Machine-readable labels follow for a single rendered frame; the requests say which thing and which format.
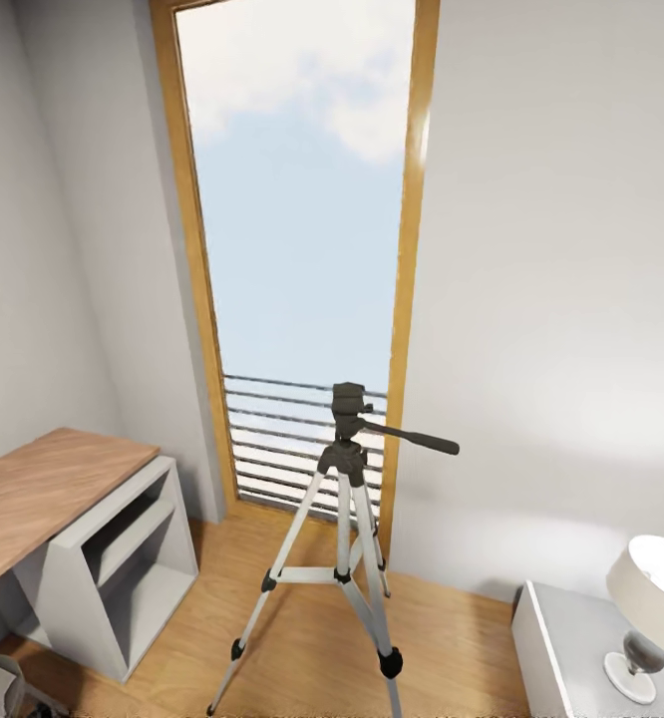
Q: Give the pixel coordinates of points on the nightstand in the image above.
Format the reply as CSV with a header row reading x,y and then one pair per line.
x,y
561,639

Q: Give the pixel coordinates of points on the taboret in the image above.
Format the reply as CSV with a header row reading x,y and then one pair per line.
x,y
14,690

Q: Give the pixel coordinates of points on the fixed window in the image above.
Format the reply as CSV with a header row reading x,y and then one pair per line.
x,y
299,133

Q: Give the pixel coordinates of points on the desk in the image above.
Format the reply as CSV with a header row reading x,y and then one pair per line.
x,y
95,549

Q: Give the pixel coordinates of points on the table lamp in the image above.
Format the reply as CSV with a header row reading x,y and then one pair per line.
x,y
641,601

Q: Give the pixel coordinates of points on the camera tripod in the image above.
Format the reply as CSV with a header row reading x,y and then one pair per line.
x,y
349,460

